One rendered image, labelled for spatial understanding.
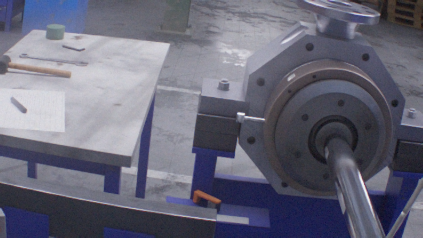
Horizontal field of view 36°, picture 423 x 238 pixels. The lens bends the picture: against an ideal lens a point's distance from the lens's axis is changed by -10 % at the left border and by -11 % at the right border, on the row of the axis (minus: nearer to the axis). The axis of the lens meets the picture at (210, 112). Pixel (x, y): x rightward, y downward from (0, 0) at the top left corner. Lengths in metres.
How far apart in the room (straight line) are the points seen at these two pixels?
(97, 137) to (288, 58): 0.67
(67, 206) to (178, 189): 2.24
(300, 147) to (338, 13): 0.38
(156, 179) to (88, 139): 1.93
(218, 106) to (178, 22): 5.89
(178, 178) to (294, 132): 2.38
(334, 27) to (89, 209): 0.84
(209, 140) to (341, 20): 0.50
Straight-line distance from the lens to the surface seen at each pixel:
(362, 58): 2.02
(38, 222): 1.90
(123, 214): 1.84
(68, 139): 2.22
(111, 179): 2.22
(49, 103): 2.53
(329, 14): 1.92
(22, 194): 1.88
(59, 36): 3.46
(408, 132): 2.09
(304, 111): 1.84
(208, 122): 1.99
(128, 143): 2.24
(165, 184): 4.09
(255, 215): 2.05
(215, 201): 2.01
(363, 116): 1.87
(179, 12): 7.84
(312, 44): 1.96
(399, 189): 2.16
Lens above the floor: 1.69
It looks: 18 degrees down
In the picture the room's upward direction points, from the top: 8 degrees clockwise
